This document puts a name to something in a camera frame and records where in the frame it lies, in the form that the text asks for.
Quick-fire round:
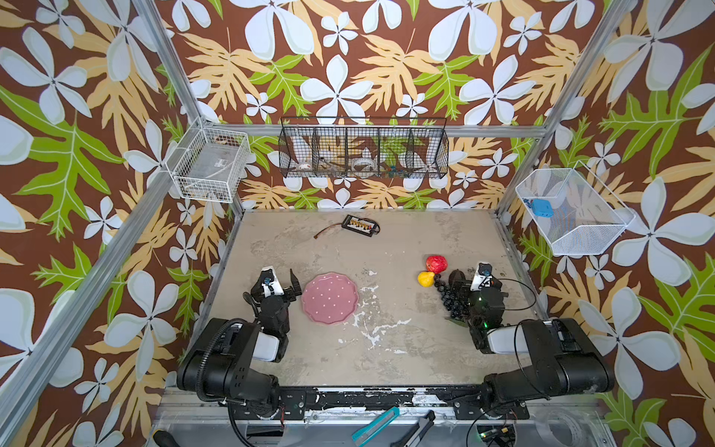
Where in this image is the pink polka dot plate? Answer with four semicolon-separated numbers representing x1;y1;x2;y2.
301;272;360;325

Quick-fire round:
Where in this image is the red apple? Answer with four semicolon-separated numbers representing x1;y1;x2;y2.
426;255;449;274

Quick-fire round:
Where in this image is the yellow lemon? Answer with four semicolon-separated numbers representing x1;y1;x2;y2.
417;271;436;288

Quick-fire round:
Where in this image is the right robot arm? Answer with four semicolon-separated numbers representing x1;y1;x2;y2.
441;270;616;408

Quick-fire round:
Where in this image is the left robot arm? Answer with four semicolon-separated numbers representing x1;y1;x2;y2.
177;266;302;413

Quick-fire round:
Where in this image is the black grape bunch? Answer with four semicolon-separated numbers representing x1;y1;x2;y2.
434;270;471;322

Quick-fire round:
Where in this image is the blue object in basket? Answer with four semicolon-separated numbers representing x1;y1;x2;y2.
529;199;554;218

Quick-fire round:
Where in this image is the white mesh basket right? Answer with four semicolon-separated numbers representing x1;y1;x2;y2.
516;162;636;257

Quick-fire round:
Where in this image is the black tool front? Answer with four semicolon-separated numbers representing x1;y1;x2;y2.
390;410;436;447

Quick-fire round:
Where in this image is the teal utility knife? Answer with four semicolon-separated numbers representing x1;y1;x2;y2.
351;407;400;447

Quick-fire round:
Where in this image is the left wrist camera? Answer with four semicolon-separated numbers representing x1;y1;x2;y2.
259;266;284;298

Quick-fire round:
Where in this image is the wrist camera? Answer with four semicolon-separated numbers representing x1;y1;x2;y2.
470;262;493;292
259;266;284;298

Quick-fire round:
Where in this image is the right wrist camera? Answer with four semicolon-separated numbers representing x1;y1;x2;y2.
470;262;493;292

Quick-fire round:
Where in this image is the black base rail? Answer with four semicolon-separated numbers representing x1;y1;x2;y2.
228;384;531;421

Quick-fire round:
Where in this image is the white wire basket left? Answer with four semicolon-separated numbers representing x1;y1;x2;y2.
167;120;252;204

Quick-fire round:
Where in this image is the black wire basket rear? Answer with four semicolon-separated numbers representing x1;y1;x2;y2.
277;117;450;179

